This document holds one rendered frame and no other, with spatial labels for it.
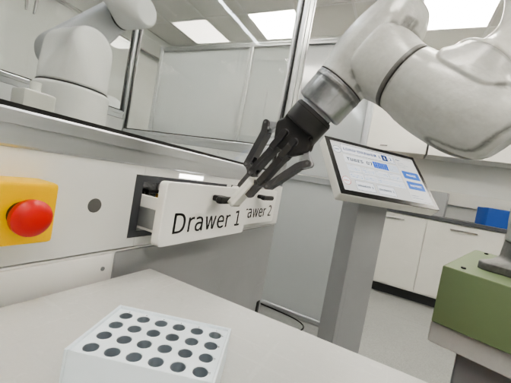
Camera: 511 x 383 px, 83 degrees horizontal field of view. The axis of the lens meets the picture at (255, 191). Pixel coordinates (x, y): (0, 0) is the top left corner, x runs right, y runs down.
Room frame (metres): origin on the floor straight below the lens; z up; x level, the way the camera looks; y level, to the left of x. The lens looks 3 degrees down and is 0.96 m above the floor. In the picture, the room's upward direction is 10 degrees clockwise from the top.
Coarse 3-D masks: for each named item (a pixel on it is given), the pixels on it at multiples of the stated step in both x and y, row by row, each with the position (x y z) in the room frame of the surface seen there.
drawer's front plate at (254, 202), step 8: (264, 192) 0.93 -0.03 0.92; (272, 192) 1.00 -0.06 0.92; (248, 200) 0.84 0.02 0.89; (256, 200) 0.89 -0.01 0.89; (248, 208) 0.85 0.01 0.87; (256, 208) 0.90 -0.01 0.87; (272, 208) 1.02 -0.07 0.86; (256, 216) 0.91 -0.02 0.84; (264, 216) 0.96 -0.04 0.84; (272, 216) 1.03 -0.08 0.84
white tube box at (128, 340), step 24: (120, 312) 0.30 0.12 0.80; (144, 312) 0.30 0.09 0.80; (96, 336) 0.25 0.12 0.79; (120, 336) 0.26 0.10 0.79; (144, 336) 0.26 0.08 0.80; (168, 336) 0.27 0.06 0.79; (192, 336) 0.28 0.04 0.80; (216, 336) 0.29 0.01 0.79; (72, 360) 0.22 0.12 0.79; (96, 360) 0.22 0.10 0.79; (120, 360) 0.22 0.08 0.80; (144, 360) 0.23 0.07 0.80; (168, 360) 0.24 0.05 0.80; (192, 360) 0.24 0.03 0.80; (216, 360) 0.25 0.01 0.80
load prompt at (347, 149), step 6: (342, 144) 1.29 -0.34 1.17; (342, 150) 1.27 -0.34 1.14; (348, 150) 1.28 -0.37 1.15; (354, 150) 1.30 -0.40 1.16; (360, 150) 1.32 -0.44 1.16; (366, 150) 1.34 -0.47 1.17; (360, 156) 1.29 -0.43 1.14; (366, 156) 1.31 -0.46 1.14; (372, 156) 1.33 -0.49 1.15; (378, 156) 1.35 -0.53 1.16; (384, 156) 1.37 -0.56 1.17; (390, 156) 1.39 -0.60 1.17; (390, 162) 1.35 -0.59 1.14
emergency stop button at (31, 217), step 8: (32, 200) 0.30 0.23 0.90; (16, 208) 0.29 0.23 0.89; (24, 208) 0.29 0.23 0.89; (32, 208) 0.30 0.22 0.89; (40, 208) 0.30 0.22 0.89; (48, 208) 0.31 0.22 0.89; (8, 216) 0.29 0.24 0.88; (16, 216) 0.29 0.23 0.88; (24, 216) 0.29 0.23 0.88; (32, 216) 0.30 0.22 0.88; (40, 216) 0.30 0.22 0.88; (48, 216) 0.31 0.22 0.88; (8, 224) 0.29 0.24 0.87; (16, 224) 0.29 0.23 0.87; (24, 224) 0.29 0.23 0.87; (32, 224) 0.30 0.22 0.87; (40, 224) 0.31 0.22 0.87; (48, 224) 0.31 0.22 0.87; (16, 232) 0.29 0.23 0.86; (24, 232) 0.29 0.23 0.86; (32, 232) 0.30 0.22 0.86; (40, 232) 0.31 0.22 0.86
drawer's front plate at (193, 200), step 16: (160, 192) 0.47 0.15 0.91; (176, 192) 0.49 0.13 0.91; (192, 192) 0.53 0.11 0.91; (208, 192) 0.57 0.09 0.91; (224, 192) 0.62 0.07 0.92; (160, 208) 0.47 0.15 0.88; (176, 208) 0.50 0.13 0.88; (192, 208) 0.53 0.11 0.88; (208, 208) 0.58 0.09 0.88; (224, 208) 0.63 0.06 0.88; (240, 208) 0.70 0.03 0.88; (160, 224) 0.47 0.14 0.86; (176, 224) 0.50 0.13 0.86; (192, 224) 0.54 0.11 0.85; (224, 224) 0.64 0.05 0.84; (240, 224) 0.71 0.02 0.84; (160, 240) 0.47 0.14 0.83; (176, 240) 0.51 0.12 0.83; (192, 240) 0.55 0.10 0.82
